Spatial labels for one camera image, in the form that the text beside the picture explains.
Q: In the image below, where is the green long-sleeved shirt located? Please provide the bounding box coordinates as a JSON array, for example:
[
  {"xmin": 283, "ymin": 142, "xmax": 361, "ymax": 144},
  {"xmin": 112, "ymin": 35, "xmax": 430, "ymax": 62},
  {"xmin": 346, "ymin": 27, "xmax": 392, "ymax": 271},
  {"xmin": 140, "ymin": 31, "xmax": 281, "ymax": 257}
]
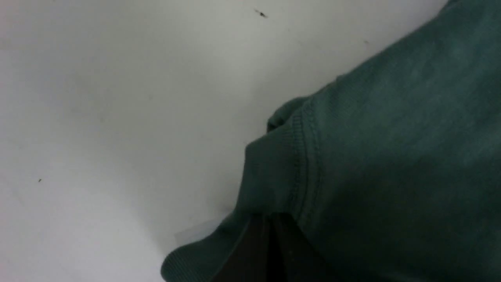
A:
[{"xmin": 160, "ymin": 0, "xmax": 501, "ymax": 282}]

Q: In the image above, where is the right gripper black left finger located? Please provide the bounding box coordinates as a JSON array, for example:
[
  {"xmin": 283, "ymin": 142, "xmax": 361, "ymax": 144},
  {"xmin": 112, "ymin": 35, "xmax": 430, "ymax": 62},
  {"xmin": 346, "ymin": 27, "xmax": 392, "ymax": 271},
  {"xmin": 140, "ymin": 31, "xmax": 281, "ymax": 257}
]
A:
[{"xmin": 211, "ymin": 215, "xmax": 270, "ymax": 282}]

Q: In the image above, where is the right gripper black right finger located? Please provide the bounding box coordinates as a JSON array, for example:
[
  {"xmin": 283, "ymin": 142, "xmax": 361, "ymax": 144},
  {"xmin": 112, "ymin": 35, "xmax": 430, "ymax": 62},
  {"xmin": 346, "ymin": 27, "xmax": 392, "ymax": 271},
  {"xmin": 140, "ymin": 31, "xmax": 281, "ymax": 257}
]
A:
[{"xmin": 271, "ymin": 213, "xmax": 341, "ymax": 282}]

